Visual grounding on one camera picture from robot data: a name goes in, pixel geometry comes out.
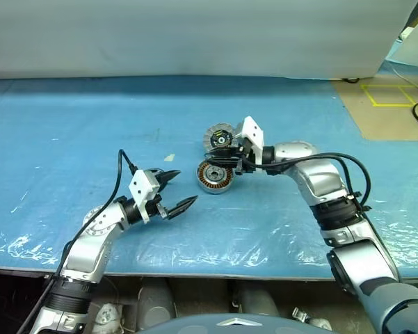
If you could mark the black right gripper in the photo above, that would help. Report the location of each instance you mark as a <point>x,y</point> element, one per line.
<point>245,163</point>

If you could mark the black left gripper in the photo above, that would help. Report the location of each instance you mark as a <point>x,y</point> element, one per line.
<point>161,208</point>

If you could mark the silver finned motor lid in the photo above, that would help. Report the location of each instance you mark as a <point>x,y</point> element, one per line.
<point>210,134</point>

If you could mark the motor housing with copper windings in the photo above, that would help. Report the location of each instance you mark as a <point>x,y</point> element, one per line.
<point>212,183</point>

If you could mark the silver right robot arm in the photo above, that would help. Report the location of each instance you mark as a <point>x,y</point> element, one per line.
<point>320,181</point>

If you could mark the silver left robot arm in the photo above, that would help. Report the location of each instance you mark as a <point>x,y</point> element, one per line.
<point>87,250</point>

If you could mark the small beige tape scrap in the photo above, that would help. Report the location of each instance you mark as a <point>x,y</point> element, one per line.
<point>169,157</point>

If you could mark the blue plastic table sheet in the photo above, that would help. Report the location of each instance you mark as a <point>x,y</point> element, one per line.
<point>90,121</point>

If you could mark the grey rounded cylinder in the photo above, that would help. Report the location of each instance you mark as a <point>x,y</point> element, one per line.
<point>257,299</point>
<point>156,302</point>

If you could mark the white backdrop sheet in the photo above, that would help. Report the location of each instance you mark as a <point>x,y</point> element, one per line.
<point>194,35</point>

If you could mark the grey robot torso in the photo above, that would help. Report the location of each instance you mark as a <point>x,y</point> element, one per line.
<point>212,325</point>

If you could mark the brown cardboard sheet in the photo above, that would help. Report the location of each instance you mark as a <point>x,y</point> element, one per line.
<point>386,121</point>

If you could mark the white power strip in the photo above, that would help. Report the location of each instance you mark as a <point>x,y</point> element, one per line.
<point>405,33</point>

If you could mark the white board panel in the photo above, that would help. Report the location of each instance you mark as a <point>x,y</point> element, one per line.
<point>417,48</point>

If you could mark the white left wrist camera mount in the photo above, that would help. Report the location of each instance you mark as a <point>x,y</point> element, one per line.
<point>142,188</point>

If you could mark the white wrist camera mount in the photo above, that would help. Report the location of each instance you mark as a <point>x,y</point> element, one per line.
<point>254,134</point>
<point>142,188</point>

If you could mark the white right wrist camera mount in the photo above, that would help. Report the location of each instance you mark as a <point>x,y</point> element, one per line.
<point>254,134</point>

